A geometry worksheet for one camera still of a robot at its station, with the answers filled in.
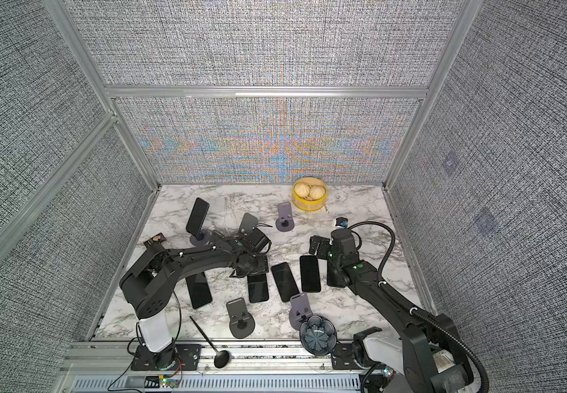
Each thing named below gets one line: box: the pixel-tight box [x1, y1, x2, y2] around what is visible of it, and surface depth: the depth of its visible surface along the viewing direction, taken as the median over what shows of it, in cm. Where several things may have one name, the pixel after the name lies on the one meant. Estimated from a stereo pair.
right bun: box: [309, 185, 326, 201], surface depth 112 cm
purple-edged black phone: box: [270, 262, 300, 303], surface depth 92 cm
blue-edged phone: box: [185, 197, 211, 238], surface depth 96 cm
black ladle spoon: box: [189, 316, 231, 369], surface depth 74 cm
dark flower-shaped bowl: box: [299, 315, 338, 357], surface depth 77 cm
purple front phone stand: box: [288, 292, 314, 331], surface depth 78 cm
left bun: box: [294, 183, 311, 199], surface depth 112 cm
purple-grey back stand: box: [275, 201, 295, 232], surface depth 103 cm
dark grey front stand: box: [226, 297, 256, 339], surface depth 77 cm
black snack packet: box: [143, 232, 168, 249], surface depth 100 cm
